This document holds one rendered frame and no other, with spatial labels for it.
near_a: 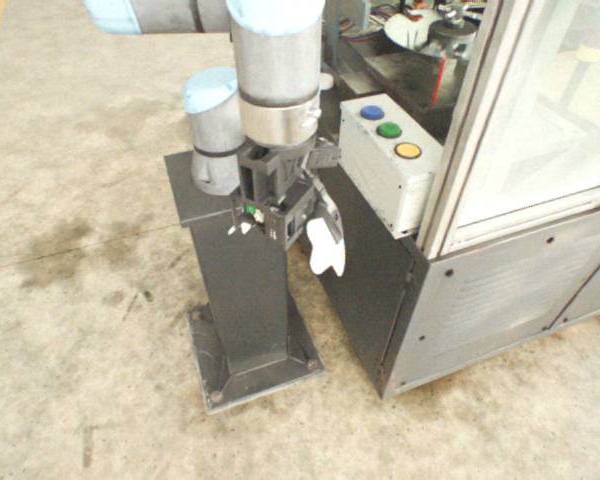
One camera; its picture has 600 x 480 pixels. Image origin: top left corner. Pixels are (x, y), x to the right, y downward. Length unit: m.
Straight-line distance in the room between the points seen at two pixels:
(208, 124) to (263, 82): 0.49
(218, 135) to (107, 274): 1.15
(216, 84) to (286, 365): 0.97
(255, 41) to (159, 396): 1.30
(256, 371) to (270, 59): 1.23
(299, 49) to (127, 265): 1.61
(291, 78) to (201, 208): 0.57
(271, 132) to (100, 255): 1.64
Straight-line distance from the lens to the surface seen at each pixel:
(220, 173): 0.90
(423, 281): 0.89
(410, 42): 1.11
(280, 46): 0.35
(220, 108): 0.83
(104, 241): 2.03
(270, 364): 1.49
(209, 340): 1.56
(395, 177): 0.78
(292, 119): 0.38
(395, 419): 1.45
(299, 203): 0.44
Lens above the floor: 1.33
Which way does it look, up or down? 47 degrees down
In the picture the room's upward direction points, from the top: straight up
